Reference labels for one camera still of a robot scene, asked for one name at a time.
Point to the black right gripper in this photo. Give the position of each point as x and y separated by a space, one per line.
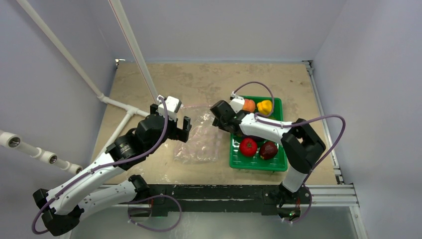
225 118

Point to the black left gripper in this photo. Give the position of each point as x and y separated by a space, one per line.
178 133

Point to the clear pink zip top bag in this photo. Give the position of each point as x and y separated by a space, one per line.
204 138

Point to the red toy tomato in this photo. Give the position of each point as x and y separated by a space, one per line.
248 147

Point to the dark red toy apple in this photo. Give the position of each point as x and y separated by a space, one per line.
268 150

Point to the purple toy eggplant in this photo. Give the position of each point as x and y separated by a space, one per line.
254 138

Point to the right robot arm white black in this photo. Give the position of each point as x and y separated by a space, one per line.
301 144

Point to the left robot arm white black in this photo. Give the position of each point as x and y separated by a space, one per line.
62 208

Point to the orange toy pumpkin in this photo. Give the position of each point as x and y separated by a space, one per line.
249 105

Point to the yellow toy bell pepper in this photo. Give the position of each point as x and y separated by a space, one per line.
265 107

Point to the green plastic tray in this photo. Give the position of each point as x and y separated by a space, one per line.
278 163

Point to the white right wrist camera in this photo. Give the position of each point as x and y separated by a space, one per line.
236 102

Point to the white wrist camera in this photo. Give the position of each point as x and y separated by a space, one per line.
236 102
172 105

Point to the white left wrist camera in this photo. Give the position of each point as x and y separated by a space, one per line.
172 105

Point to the white pvc pipe frame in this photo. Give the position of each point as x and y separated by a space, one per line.
54 65

